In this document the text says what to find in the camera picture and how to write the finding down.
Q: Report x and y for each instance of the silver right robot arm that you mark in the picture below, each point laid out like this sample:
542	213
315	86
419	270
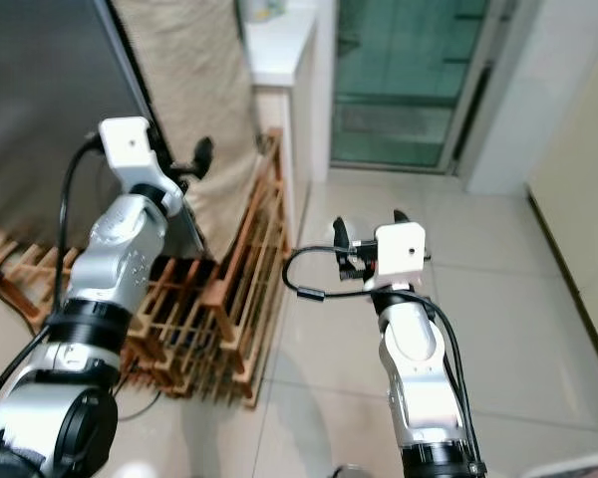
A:
414	378

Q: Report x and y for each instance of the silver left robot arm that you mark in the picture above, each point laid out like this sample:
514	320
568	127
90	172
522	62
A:
115	254

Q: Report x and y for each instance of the steel fridge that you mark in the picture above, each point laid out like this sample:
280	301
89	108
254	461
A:
50	100

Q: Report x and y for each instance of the beige hanging cloth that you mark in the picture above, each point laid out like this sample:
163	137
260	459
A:
189	70

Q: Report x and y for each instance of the wooden slatted rack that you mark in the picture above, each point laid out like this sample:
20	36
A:
259	269

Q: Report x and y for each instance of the white counter unit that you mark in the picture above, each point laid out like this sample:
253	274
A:
289	60

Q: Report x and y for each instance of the green glass sliding door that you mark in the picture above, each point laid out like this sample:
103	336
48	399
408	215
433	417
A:
409	70

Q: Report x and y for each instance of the beige cabinet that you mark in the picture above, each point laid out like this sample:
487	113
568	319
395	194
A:
578	189

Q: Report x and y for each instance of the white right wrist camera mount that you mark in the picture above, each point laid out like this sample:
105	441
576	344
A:
401	251

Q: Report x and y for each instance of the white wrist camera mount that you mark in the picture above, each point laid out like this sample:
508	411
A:
401	251
128	149

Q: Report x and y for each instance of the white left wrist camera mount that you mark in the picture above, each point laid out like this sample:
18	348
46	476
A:
128	149

